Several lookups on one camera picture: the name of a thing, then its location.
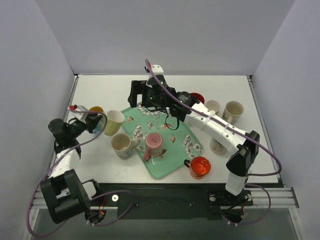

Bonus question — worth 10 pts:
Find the aluminium rail frame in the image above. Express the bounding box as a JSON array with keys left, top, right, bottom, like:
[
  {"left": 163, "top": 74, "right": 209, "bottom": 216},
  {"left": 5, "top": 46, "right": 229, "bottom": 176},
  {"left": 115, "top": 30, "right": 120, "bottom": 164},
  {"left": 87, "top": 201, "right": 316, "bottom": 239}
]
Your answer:
[{"left": 30, "top": 74, "right": 299, "bottom": 223}]

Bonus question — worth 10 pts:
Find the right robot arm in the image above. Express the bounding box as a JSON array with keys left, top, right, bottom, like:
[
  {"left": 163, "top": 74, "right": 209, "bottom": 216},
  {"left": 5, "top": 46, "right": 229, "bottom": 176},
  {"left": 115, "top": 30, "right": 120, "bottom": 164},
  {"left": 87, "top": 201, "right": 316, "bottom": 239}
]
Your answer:
[{"left": 127, "top": 75, "right": 260, "bottom": 205}]

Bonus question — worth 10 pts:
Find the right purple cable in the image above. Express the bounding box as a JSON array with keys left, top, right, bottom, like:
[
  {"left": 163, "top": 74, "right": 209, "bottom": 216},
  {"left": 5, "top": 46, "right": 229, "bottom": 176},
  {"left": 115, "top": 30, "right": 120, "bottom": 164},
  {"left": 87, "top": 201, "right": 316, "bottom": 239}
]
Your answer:
[{"left": 144, "top": 58, "right": 283, "bottom": 227}]

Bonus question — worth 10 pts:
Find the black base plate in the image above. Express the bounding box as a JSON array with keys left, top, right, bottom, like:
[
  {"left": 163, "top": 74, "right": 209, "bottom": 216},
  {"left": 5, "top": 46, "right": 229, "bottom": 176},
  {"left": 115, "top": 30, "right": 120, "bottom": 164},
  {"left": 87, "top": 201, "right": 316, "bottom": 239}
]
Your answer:
[{"left": 84, "top": 183, "right": 253, "bottom": 224}]

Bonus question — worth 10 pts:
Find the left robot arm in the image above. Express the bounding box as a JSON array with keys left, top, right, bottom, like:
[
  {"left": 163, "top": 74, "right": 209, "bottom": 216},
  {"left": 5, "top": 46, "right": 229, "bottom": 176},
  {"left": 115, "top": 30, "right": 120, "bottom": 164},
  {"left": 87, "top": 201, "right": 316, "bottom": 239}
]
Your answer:
[{"left": 40, "top": 114, "right": 103, "bottom": 224}]

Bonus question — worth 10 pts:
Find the pale yellow faceted mug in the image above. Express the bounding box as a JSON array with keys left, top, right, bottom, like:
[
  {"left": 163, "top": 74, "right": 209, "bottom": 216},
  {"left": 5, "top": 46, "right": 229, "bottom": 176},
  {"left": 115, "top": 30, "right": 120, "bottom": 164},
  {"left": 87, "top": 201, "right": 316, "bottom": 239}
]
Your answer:
[{"left": 104, "top": 110, "right": 125, "bottom": 137}]

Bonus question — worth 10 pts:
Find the beige patterned mug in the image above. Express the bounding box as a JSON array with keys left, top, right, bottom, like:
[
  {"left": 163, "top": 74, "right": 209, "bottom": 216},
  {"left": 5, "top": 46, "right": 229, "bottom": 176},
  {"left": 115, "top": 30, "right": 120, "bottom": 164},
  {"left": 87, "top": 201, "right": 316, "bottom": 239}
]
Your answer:
[{"left": 111, "top": 133, "right": 141, "bottom": 160}]

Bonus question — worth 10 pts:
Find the tall cream floral mug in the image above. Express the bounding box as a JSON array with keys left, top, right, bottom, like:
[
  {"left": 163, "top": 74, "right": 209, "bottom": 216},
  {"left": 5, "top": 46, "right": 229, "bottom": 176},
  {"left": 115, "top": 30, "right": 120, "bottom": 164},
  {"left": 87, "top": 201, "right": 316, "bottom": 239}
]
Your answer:
[{"left": 209, "top": 138, "right": 228, "bottom": 156}]

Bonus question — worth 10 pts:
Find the orange mug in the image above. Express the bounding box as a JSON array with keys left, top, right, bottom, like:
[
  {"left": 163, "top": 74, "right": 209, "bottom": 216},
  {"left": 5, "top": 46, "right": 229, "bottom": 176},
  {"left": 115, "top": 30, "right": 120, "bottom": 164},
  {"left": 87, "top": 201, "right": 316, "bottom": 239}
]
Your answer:
[{"left": 183, "top": 156, "right": 212, "bottom": 179}]

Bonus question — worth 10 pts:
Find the pink mug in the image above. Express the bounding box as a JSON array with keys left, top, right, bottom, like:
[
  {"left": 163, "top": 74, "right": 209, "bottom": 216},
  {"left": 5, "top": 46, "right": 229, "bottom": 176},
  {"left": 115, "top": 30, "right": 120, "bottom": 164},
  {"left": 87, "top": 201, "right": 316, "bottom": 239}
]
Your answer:
[{"left": 142, "top": 132, "right": 166, "bottom": 162}]

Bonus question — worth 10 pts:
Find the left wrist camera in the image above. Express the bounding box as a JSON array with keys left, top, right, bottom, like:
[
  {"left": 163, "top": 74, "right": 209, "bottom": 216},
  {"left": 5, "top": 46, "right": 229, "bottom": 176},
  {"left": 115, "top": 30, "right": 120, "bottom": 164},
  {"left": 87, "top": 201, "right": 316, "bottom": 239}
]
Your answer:
[{"left": 68, "top": 104, "right": 89, "bottom": 123}]

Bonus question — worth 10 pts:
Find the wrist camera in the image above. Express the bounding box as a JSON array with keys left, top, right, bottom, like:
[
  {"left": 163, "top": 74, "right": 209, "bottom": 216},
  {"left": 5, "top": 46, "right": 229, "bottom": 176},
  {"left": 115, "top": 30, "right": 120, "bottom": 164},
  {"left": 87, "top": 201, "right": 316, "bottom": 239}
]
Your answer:
[
  {"left": 144, "top": 62, "right": 164, "bottom": 75},
  {"left": 68, "top": 104, "right": 89, "bottom": 123}
]

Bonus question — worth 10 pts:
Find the black mug red interior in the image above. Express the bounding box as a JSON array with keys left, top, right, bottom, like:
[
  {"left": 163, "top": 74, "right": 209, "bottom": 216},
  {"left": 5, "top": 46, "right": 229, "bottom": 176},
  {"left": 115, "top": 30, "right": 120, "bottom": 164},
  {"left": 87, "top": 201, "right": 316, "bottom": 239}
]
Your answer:
[{"left": 191, "top": 92, "right": 205, "bottom": 104}]

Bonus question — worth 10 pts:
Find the purple cable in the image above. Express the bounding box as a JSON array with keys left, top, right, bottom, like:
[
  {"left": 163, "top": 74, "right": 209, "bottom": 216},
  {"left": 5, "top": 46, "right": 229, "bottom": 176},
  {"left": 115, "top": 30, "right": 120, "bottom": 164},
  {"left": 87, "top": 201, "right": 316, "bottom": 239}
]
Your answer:
[
  {"left": 144, "top": 58, "right": 283, "bottom": 227},
  {"left": 25, "top": 111, "right": 135, "bottom": 237}
]

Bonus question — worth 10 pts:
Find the blue glazed mug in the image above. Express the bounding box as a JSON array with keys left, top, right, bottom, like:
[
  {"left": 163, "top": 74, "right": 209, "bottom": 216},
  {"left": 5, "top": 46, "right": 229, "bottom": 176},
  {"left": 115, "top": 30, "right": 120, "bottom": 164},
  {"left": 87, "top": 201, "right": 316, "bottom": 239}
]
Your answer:
[{"left": 89, "top": 106, "right": 106, "bottom": 135}]

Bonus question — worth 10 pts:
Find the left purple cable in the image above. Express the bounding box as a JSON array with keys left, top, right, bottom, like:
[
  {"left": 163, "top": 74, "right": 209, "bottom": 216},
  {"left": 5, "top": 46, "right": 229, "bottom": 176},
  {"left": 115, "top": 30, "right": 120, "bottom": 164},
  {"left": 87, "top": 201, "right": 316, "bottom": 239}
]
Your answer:
[{"left": 25, "top": 111, "right": 135, "bottom": 237}]

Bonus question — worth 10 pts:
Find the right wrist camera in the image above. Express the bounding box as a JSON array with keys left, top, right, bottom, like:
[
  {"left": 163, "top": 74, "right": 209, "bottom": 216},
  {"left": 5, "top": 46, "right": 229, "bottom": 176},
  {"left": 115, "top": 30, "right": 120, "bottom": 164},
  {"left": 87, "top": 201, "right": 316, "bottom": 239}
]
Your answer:
[{"left": 144, "top": 62, "right": 164, "bottom": 75}]

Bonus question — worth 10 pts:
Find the cream mug umbrella design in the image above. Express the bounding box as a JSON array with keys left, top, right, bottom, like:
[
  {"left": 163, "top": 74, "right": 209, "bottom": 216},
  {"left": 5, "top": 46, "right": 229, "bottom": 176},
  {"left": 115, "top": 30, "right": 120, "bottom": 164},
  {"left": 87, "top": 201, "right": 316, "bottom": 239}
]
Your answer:
[{"left": 221, "top": 101, "right": 245, "bottom": 124}]

